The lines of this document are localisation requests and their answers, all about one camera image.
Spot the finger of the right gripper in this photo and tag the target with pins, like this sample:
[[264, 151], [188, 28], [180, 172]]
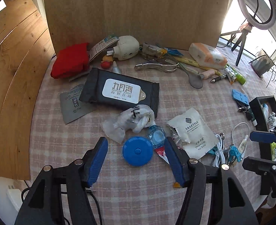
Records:
[[264, 168], [263, 137]]

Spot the small clear blue bottle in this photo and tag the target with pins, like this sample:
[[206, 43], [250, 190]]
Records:
[[156, 136]]

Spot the large cream lotion bottle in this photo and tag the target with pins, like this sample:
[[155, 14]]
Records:
[[265, 110]]

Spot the snack sachet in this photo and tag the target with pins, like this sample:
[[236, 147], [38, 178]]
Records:
[[230, 74]]

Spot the green tube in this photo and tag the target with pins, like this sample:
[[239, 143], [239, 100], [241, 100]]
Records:
[[239, 77]]

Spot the blue ring clothespin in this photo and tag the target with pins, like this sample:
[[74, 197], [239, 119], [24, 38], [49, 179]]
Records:
[[233, 155]]

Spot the black storage tray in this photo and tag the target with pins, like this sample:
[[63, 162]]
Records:
[[262, 121]]

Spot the potted plant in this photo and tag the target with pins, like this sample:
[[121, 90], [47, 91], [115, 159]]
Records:
[[263, 63]]

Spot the ring light tripod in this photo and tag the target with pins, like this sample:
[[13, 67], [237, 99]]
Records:
[[251, 22]]

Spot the black pen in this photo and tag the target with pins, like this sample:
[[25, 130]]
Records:
[[219, 78]]

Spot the grey sachet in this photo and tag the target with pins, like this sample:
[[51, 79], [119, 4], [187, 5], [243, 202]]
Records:
[[71, 107]]

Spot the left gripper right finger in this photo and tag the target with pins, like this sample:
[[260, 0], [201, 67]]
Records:
[[229, 202]]

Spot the white shower cap sachet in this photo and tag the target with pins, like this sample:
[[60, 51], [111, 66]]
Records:
[[192, 134]]

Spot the blue tape measure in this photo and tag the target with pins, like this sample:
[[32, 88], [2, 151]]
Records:
[[137, 151]]

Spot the clear plastic bag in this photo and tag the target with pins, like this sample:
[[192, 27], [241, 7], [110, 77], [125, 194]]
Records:
[[135, 119]]

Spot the orange tissue pack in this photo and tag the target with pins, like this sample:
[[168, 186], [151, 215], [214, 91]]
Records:
[[207, 56]]

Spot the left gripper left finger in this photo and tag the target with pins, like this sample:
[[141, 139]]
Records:
[[43, 202]]

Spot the blue phone stand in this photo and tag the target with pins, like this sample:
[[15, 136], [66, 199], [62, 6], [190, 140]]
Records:
[[240, 97]]

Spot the small white cream tube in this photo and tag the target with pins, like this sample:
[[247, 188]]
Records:
[[243, 145]]

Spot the white massage roller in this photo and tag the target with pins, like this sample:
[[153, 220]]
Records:
[[271, 121]]

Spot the green Mentholatum lip balm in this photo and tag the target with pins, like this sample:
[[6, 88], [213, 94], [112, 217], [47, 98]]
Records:
[[252, 117]]

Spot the black wet wipes pack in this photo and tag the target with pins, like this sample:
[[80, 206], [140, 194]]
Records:
[[123, 92]]

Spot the yellow pen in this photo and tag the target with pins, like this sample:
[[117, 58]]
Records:
[[190, 62]]

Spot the red cloth pouch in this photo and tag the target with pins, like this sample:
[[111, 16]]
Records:
[[71, 61]]

